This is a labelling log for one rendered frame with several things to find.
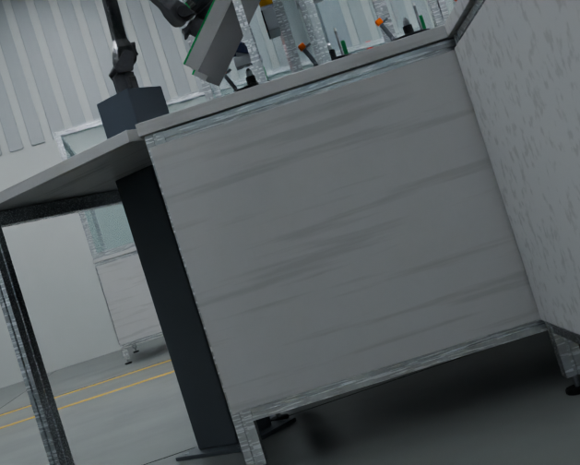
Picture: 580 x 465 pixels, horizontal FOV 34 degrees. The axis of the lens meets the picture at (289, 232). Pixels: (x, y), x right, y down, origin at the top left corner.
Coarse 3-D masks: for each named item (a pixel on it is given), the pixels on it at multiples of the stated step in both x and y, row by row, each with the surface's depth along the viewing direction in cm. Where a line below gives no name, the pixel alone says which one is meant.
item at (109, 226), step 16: (96, 128) 784; (64, 144) 780; (80, 144) 782; (96, 144) 783; (112, 208) 782; (96, 224) 779; (112, 224) 781; (128, 224) 782; (96, 240) 779; (112, 240) 780; (128, 240) 782
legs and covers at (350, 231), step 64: (384, 64) 213; (448, 64) 211; (192, 128) 215; (256, 128) 213; (320, 128) 212; (384, 128) 212; (448, 128) 211; (192, 192) 213; (256, 192) 213; (320, 192) 212; (384, 192) 212; (448, 192) 211; (192, 256) 213; (256, 256) 213; (320, 256) 212; (384, 256) 212; (448, 256) 211; (512, 256) 210; (256, 320) 213; (320, 320) 212; (384, 320) 211; (448, 320) 211; (512, 320) 210; (256, 384) 213; (320, 384) 212; (256, 448) 213
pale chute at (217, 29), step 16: (224, 0) 238; (208, 16) 239; (224, 16) 239; (208, 32) 240; (224, 32) 245; (192, 48) 241; (208, 48) 240; (224, 48) 251; (192, 64) 241; (208, 64) 245
